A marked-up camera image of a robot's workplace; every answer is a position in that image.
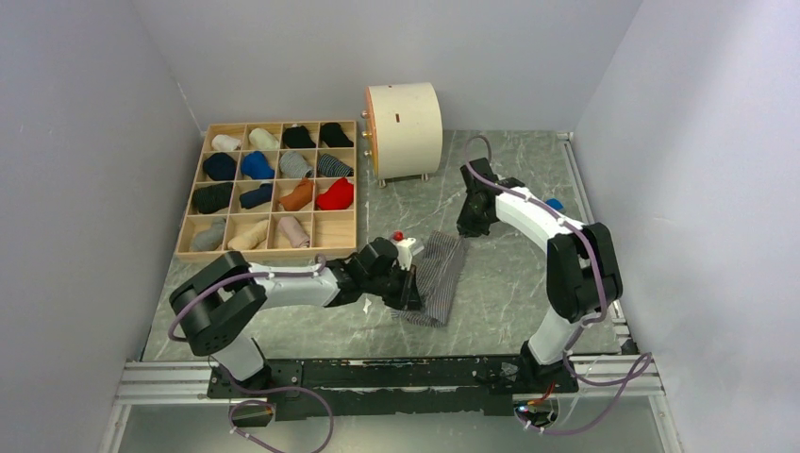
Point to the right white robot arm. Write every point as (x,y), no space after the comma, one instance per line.
(582,275)

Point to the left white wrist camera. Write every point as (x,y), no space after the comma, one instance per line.
(407,249)

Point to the dark navy rolled sock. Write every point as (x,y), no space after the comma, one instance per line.
(256,197)

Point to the striped dark rolled sock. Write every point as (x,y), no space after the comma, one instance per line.
(331,166)

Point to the wooden compartment tray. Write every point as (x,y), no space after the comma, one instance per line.
(273,190)

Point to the black ribbed rolled sock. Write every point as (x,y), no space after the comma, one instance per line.
(212,198)

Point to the pink beige underwear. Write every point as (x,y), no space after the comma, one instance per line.
(293,231)

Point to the orange rolled sock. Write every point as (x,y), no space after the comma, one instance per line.
(300,196)

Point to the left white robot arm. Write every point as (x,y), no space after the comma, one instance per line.
(213,308)

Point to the black rolled sock right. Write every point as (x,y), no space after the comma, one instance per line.
(332,135)

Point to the cream rolled sock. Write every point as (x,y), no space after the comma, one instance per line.
(261,139)

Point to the red rolled sock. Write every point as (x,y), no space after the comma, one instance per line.
(339,196)

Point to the blue small object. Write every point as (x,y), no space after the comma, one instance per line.
(554,204)

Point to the blue rolled sock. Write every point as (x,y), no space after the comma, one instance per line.
(256,166)

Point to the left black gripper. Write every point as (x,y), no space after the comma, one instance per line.
(408,297)

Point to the aluminium frame rail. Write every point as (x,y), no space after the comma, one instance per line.
(186,382)

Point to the light grey rolled sock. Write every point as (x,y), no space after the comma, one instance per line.
(211,238)

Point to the grey striped underwear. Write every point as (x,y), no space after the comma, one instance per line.
(438,272)

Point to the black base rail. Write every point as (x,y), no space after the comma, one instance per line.
(490,384)

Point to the white rolled sock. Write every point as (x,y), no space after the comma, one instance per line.
(225,143)

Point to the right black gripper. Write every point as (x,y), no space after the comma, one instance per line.
(467,226)

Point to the cream cylindrical drum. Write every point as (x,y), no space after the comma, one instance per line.
(403,128)

